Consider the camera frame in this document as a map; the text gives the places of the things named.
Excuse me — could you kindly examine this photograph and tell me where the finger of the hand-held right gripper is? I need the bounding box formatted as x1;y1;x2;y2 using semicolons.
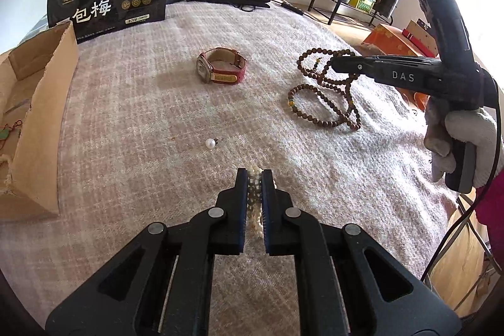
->
330;55;379;82

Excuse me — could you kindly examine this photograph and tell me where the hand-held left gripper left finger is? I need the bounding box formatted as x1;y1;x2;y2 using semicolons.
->
45;168;249;336

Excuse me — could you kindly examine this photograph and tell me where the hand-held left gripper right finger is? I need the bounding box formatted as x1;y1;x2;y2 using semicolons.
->
261;168;461;336

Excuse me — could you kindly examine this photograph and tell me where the white pearl bracelet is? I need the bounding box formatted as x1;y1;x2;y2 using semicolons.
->
240;164;278;238

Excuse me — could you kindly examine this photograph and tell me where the brown wooden bead necklace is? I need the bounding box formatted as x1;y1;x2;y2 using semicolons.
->
287;47;362;132

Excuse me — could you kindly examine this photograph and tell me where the cardboard box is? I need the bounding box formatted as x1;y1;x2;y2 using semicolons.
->
0;20;79;222

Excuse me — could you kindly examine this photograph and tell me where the green pendant red cord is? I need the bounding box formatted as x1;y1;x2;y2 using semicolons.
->
0;116;24;143

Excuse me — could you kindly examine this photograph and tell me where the person's right hand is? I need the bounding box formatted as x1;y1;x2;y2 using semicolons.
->
424;98;501;189

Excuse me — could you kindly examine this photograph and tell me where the orange patterned box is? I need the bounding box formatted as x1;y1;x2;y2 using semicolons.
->
362;19;439;59

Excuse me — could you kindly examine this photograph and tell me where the red strap wristwatch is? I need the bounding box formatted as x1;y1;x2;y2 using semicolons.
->
196;47;247;85

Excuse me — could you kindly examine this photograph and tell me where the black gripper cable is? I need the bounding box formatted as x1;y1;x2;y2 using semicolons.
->
419;163;504;282

